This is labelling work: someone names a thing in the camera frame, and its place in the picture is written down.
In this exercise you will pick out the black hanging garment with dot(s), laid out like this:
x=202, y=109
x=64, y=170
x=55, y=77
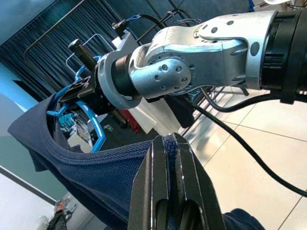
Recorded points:
x=180, y=112

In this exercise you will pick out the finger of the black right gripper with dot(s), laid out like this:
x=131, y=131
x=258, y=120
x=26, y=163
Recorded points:
x=76, y=94
x=80, y=83

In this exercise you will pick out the small orange object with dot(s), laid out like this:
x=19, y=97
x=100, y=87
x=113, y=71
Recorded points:
x=60, y=205

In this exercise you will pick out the dark navy shirt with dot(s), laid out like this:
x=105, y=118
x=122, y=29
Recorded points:
x=96, y=172

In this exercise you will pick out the dark teal curtain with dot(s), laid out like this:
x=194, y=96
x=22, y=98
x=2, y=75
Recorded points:
x=48, y=60

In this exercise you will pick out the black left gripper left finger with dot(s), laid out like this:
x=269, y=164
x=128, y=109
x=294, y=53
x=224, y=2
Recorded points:
x=146, y=187

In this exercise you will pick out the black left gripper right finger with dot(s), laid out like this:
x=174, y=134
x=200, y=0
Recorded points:
x=194, y=191

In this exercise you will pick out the blue plastic hanger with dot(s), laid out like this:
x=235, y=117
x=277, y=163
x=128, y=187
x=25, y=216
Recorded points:
x=98, y=127

